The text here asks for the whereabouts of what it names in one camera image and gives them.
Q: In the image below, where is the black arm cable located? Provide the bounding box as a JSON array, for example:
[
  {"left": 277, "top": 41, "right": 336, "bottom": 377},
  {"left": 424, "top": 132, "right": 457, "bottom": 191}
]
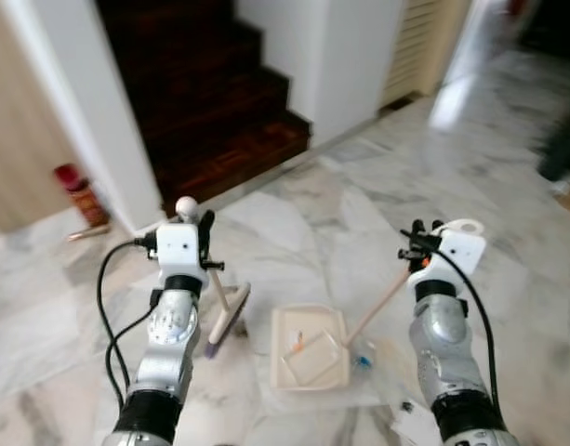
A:
[
  {"left": 105, "top": 293, "right": 165, "bottom": 410},
  {"left": 433, "top": 246, "right": 501, "bottom": 410},
  {"left": 96, "top": 237, "right": 161, "bottom": 391}
]

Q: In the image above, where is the clear plastic wrapper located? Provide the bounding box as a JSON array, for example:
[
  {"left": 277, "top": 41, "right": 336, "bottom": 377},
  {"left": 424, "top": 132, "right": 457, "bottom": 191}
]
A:
[{"left": 281, "top": 333, "right": 349, "bottom": 384}]

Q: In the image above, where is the beige louvered door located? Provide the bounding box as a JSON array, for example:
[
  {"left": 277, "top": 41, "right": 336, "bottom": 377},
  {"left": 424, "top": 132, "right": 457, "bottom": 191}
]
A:
[{"left": 379, "top": 0, "right": 473, "bottom": 108}]

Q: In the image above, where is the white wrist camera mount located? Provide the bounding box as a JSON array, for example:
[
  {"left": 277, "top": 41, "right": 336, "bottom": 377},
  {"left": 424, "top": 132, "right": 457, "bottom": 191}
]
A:
[
  {"left": 431, "top": 230, "right": 487, "bottom": 284},
  {"left": 157, "top": 223, "right": 209, "bottom": 278}
]

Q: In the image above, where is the beige long-handled dustpan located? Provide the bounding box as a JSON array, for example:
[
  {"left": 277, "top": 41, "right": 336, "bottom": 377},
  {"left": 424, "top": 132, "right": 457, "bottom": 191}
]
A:
[{"left": 269, "top": 218, "right": 485, "bottom": 393}]

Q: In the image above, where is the red container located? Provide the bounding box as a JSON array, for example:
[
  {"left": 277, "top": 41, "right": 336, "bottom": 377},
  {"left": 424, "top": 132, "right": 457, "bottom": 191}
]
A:
[{"left": 52, "top": 164, "right": 88, "bottom": 194}]

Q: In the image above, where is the wooden stick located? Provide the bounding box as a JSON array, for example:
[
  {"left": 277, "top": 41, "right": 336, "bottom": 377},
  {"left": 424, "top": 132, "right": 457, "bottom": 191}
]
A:
[{"left": 66, "top": 226, "right": 113, "bottom": 243}]

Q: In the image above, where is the light wooden wall panel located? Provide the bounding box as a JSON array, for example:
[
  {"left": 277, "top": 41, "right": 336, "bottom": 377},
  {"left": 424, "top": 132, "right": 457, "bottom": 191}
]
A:
[{"left": 0, "top": 0, "right": 81, "bottom": 233}]

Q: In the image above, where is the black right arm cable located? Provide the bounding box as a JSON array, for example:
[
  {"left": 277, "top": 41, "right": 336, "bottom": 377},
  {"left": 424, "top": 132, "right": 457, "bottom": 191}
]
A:
[{"left": 433, "top": 246, "right": 501, "bottom": 410}]

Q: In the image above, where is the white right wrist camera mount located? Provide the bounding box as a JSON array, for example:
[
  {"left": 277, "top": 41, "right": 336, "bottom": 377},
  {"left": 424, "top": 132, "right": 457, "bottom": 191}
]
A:
[{"left": 431, "top": 230, "right": 487, "bottom": 284}]

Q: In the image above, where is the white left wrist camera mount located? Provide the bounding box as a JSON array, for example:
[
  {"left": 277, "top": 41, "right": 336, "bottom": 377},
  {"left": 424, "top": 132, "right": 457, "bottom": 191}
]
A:
[{"left": 157, "top": 223, "right": 209, "bottom": 278}]

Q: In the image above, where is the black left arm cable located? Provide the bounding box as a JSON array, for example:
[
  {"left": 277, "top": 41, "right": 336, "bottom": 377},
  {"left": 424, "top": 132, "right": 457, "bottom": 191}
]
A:
[
  {"left": 105, "top": 293, "right": 165, "bottom": 410},
  {"left": 96, "top": 237, "right": 161, "bottom": 391}
]

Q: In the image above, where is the dark wooden staircase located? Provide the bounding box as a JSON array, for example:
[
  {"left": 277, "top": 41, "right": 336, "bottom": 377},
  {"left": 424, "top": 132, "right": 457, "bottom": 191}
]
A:
[{"left": 94, "top": 0, "right": 313, "bottom": 210}]

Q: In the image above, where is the broom with plastic-wrapped handle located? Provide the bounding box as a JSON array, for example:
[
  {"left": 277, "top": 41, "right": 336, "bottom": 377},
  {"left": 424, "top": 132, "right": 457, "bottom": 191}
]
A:
[{"left": 175, "top": 196, "right": 252, "bottom": 361}]

